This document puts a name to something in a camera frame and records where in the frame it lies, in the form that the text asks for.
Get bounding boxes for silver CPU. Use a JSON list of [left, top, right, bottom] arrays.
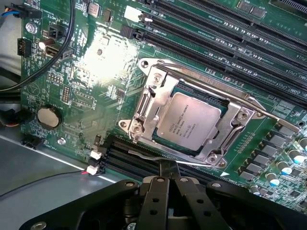
[[152, 92, 228, 153]]

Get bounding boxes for black RAM slot white latch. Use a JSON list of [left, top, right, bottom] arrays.
[[125, 5, 307, 72], [90, 149, 164, 175], [86, 164, 149, 184]]

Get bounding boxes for short metal locking lever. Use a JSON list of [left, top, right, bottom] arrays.
[[128, 149, 216, 168]]

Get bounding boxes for blue topped capacitor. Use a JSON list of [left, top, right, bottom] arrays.
[[288, 148, 306, 165], [264, 172, 281, 188], [275, 160, 294, 176]]

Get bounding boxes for metal socket cover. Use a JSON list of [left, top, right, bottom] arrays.
[[134, 66, 255, 166]]

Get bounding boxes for black connector at board edge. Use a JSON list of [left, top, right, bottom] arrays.
[[21, 138, 46, 150]]

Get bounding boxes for silver coin battery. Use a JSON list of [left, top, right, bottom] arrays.
[[37, 106, 63, 130]]

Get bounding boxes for green motherboard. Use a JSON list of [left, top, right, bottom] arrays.
[[20, 0, 307, 213]]

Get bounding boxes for black RAM slots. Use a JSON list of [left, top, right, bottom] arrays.
[[119, 24, 307, 93]]

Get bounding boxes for black fan header connector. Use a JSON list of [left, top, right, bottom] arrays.
[[47, 23, 68, 39]]

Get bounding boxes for grey square inductor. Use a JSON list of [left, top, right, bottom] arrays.
[[88, 3, 100, 18]]

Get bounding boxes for black pin header connector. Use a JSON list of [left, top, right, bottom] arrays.
[[17, 38, 32, 58]]

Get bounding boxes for red and black wire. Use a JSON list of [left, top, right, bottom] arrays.
[[0, 170, 91, 198]]

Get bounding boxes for metal CPU socket frame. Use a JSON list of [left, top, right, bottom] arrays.
[[118, 57, 266, 170]]

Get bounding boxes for black cable bundle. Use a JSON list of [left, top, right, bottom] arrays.
[[0, 69, 37, 129]]

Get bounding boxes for thin black cable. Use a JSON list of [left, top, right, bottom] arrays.
[[0, 0, 76, 92]]

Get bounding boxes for black connector with blue wires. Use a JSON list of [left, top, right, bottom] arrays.
[[0, 4, 42, 21]]

